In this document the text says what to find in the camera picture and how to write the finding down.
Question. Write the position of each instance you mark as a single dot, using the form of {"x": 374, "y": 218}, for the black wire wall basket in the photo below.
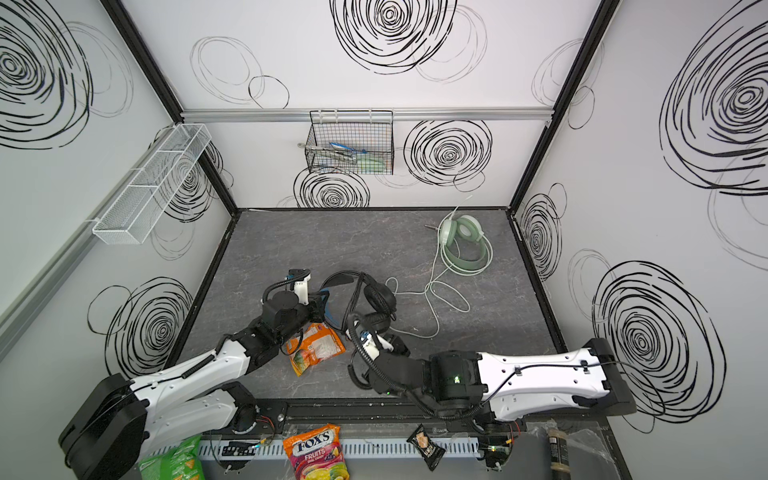
{"x": 368, "y": 129}

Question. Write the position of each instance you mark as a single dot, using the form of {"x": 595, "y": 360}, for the white mesh wall shelf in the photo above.
{"x": 167, "y": 183}

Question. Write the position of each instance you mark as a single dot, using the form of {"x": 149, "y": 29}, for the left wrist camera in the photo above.
{"x": 298, "y": 283}

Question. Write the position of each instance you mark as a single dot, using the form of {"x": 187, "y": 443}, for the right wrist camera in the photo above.
{"x": 372, "y": 344}

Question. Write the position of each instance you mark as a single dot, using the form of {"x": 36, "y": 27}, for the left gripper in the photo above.
{"x": 313, "y": 311}

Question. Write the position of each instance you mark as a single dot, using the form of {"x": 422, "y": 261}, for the Fox's fruits candy bag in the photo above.
{"x": 317, "y": 454}

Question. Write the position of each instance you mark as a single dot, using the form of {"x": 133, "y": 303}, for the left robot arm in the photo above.
{"x": 123, "y": 420}

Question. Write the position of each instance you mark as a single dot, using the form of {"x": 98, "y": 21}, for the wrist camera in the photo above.
{"x": 298, "y": 283}
{"x": 372, "y": 344}

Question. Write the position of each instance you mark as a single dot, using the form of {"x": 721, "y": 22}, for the mint green headphones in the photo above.
{"x": 453, "y": 232}

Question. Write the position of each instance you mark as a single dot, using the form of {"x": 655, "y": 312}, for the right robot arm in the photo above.
{"x": 467, "y": 385}

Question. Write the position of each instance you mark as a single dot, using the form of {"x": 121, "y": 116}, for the blue tool in basket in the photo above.
{"x": 343, "y": 149}

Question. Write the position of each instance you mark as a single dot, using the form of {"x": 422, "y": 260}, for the green snack bag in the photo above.
{"x": 179, "y": 463}

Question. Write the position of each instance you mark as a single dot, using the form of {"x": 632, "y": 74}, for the green brush in basket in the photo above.
{"x": 364, "y": 161}

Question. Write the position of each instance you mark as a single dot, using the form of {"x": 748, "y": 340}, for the orange snack bag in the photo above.
{"x": 312, "y": 346}

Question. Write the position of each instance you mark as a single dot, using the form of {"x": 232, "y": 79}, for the small dark snack packet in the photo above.
{"x": 431, "y": 452}

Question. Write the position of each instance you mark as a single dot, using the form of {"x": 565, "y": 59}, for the dark cylindrical roll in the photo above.
{"x": 559, "y": 456}

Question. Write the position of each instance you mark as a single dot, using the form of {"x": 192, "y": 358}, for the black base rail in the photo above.
{"x": 285, "y": 417}

